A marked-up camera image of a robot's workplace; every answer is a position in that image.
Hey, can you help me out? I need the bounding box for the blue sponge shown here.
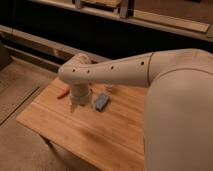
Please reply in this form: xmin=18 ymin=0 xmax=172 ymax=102
xmin=95 ymin=93 xmax=110 ymax=112

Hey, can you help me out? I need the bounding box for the wooden shelf ledge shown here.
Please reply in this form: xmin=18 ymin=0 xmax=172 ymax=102
xmin=30 ymin=0 xmax=213 ymax=43

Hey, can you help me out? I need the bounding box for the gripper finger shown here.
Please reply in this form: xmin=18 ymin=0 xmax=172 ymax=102
xmin=70 ymin=104 xmax=75 ymax=113

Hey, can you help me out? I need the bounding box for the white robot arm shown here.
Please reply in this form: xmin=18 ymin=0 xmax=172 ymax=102
xmin=58 ymin=49 xmax=213 ymax=171

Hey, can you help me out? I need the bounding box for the metal floor rail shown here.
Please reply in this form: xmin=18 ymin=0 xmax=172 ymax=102
xmin=0 ymin=25 xmax=106 ymax=72

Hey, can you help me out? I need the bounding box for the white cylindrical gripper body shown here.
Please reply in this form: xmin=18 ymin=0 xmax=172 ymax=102
xmin=70 ymin=84 xmax=91 ymax=106

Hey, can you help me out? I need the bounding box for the white ceramic cup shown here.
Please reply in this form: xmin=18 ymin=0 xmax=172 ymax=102
xmin=105 ymin=85 xmax=114 ymax=91

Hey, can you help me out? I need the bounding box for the wooden table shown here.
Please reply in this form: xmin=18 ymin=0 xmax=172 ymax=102
xmin=17 ymin=79 xmax=147 ymax=171

